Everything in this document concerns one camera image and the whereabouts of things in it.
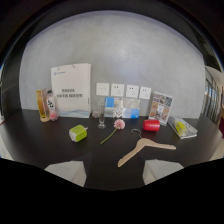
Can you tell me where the clear bamboo juice bottle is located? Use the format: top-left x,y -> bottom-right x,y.
46,89 -> 59,122

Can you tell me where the wooden clothes hanger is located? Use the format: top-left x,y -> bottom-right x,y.
117,128 -> 177,168

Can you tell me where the green white power cube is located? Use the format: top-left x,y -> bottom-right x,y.
68,124 -> 89,143

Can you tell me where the red cylindrical can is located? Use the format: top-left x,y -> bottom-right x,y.
142,119 -> 161,132

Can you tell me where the clear packet with yellow item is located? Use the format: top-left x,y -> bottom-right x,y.
167,116 -> 199,140

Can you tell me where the pink flower with green stem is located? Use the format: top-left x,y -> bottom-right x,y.
99,118 -> 127,146

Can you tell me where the colourful standing brochure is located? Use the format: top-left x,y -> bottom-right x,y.
148,91 -> 175,127

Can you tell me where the tall clear glass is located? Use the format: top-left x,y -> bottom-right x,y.
97,101 -> 107,130

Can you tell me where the clear plastic packet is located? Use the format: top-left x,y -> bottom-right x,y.
121,97 -> 142,114

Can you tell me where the white paper shopping bag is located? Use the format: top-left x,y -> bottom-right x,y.
50,62 -> 92,119

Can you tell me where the white wall socket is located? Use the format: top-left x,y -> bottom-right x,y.
95,82 -> 111,97
125,84 -> 140,99
138,86 -> 152,100
110,83 -> 125,98

